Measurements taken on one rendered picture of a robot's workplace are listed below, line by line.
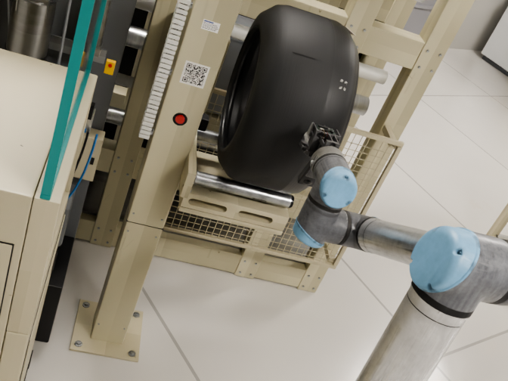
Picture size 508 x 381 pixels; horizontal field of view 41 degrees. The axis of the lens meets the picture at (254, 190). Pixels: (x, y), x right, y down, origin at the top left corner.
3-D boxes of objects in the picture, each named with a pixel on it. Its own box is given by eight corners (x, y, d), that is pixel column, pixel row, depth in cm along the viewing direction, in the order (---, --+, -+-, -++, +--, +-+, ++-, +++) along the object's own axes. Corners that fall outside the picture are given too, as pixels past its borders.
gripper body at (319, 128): (337, 128, 183) (347, 147, 173) (326, 156, 187) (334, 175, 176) (311, 121, 181) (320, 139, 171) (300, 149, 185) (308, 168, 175)
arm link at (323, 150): (339, 187, 173) (305, 178, 171) (336, 179, 177) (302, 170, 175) (353, 158, 169) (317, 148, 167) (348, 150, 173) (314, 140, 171)
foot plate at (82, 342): (69, 350, 258) (69, 346, 256) (79, 300, 279) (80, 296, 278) (137, 362, 264) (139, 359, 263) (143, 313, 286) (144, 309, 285)
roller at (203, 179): (190, 173, 219) (188, 185, 217) (193, 167, 216) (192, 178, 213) (289, 199, 228) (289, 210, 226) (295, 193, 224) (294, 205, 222)
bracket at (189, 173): (179, 196, 214) (187, 172, 208) (182, 133, 246) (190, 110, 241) (189, 199, 214) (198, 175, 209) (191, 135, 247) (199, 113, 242)
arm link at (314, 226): (334, 255, 170) (356, 215, 165) (294, 246, 166) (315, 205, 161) (323, 234, 178) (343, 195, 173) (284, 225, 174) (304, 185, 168)
